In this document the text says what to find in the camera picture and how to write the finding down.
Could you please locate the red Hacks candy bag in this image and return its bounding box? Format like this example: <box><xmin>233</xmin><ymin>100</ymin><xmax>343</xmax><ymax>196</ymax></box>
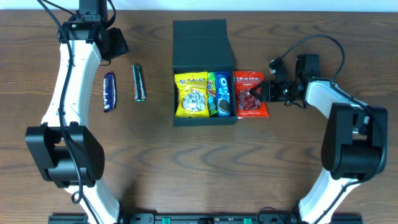
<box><xmin>234</xmin><ymin>71</ymin><xmax>269</xmax><ymax>119</ymax></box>

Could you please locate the blue Oreo cookie pack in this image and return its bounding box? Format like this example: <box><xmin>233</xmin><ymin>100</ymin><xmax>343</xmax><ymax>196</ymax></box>
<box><xmin>215</xmin><ymin>72</ymin><xmax>231</xmax><ymax>117</ymax></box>

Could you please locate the purple Dairy Milk bar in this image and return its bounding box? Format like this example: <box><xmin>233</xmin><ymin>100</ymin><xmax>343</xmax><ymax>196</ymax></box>
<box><xmin>103</xmin><ymin>72</ymin><xmax>117</xmax><ymax>113</ymax></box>

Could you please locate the Haribo worms gummy bag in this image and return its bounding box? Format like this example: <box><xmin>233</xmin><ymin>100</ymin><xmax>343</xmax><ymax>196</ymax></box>
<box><xmin>207</xmin><ymin>72</ymin><xmax>218</xmax><ymax>117</ymax></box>

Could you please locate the green snack bar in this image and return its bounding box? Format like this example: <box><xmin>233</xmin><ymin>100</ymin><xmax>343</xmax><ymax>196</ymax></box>
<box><xmin>132</xmin><ymin>64</ymin><xmax>146</xmax><ymax>102</ymax></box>

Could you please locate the yellow Hacks candy bag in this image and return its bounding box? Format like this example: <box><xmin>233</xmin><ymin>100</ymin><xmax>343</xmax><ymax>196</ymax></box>
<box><xmin>174</xmin><ymin>72</ymin><xmax>210</xmax><ymax>118</ymax></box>

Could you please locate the dark green box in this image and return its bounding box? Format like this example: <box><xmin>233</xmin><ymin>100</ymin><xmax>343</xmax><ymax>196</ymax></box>
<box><xmin>172</xmin><ymin>19</ymin><xmax>238</xmax><ymax>127</ymax></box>

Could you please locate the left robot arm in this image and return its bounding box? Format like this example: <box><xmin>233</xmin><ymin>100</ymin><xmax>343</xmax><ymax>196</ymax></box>
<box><xmin>25</xmin><ymin>0</ymin><xmax>129</xmax><ymax>223</ymax></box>

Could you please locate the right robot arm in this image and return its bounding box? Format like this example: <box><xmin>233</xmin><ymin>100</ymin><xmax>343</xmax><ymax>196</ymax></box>
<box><xmin>249</xmin><ymin>54</ymin><xmax>388</xmax><ymax>223</ymax></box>

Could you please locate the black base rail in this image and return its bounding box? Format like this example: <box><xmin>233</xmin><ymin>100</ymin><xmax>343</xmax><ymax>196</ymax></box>
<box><xmin>48</xmin><ymin>213</ymin><xmax>363</xmax><ymax>224</ymax></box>

